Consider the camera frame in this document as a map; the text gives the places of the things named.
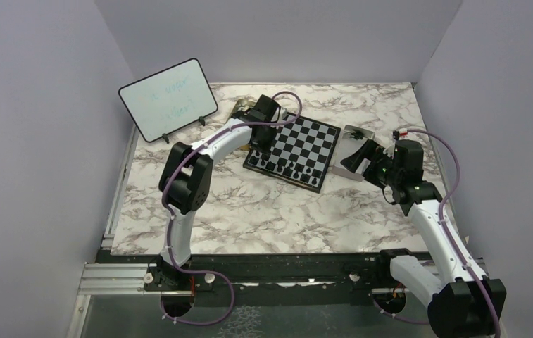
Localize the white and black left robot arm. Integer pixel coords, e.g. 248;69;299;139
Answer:
159;95;281;289

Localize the black mounting rail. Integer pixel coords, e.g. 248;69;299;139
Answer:
78;250;408;307

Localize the pink tin box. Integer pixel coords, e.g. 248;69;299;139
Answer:
330;125;376;182

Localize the small whiteboard with stand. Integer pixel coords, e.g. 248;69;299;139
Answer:
118;58;218;143

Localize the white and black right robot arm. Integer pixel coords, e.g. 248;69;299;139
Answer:
341;139;506;337

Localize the black and silver chessboard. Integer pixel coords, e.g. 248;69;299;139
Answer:
243;116;341;193

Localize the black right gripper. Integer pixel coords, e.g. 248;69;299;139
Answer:
341;138;402;189

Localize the pile of black chess pieces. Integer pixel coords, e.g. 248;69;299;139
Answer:
349;131;364;140

